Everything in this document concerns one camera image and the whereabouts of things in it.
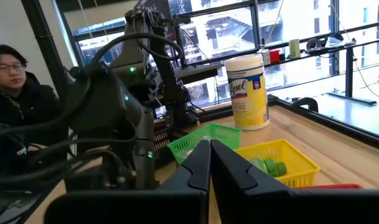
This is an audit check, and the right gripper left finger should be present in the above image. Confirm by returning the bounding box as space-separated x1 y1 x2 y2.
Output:
157 139 212 194

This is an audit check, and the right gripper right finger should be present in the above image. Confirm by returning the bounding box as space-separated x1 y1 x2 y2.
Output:
210 139 294 224

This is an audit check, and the green plastic basket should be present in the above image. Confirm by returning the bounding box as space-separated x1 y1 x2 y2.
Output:
167 123 243 165

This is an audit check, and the black plastic basket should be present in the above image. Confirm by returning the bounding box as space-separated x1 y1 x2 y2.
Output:
152 119 179 152

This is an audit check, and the yellow plastic basket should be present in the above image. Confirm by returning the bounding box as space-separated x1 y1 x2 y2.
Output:
234 138 322 189

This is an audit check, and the yellow Lysol wipes canister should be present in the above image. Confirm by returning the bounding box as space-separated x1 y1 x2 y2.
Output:
224 54 270 131

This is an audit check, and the red plastic basket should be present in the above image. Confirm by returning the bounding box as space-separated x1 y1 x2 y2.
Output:
293 183 364 190

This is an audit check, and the small red box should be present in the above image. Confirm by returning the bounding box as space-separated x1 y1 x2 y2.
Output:
269 49 281 65

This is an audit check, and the white green bottle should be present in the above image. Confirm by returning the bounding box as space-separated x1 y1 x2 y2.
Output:
288 38 301 59

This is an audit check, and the black tape roll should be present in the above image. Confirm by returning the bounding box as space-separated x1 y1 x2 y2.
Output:
306 37 322 51

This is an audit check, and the black desk stand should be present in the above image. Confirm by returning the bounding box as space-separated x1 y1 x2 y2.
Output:
327 37 379 106

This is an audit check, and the black frame handle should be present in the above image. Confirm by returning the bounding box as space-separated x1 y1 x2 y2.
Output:
290 96 319 113

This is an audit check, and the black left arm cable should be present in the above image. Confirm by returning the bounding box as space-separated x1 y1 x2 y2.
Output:
89 32 184 72

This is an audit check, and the black window frame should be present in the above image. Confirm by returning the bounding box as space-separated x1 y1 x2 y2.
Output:
54 0 379 106

